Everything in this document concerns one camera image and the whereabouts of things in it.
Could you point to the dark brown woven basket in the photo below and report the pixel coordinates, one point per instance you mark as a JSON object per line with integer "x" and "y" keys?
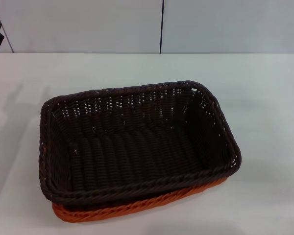
{"x": 137, "y": 147}

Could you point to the orange woven plastic basket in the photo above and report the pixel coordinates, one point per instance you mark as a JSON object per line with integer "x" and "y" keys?
{"x": 137, "y": 208}

